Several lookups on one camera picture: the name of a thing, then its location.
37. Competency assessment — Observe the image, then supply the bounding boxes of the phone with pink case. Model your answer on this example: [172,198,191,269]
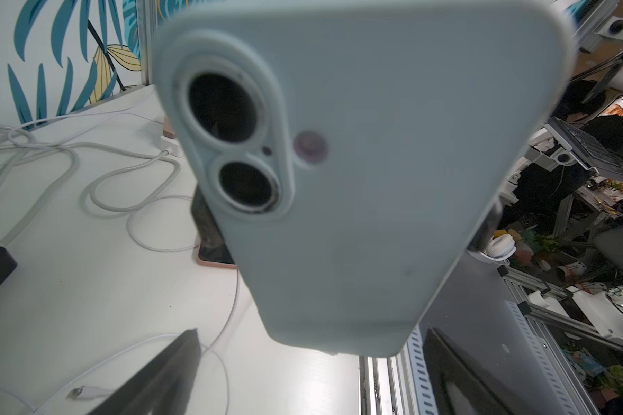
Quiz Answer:
[190,187,237,269]

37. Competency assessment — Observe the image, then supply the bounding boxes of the white charging cable pink phone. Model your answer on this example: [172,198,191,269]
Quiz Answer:
[126,195,200,253]

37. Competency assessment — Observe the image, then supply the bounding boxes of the aluminium front rail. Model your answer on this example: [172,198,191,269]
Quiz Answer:
[359,256,599,414]

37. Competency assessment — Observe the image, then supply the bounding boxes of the phone with light blue case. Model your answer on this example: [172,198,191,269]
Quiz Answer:
[152,1,576,357]

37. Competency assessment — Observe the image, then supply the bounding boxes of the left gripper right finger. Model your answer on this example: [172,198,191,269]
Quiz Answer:
[423,328,545,414]

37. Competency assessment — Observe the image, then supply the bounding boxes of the grey power cord bundle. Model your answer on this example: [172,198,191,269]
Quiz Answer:
[0,105,183,247]

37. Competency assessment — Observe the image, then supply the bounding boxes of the pink charger plug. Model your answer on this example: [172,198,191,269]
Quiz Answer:
[163,116,178,139]

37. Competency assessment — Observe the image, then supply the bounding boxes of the white power strip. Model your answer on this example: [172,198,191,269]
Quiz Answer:
[159,135,184,157]

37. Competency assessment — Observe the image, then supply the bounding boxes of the right aluminium frame post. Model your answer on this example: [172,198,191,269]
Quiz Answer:
[136,0,157,86]

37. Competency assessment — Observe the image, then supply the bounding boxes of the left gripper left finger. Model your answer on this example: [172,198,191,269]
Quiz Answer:
[91,330,202,415]

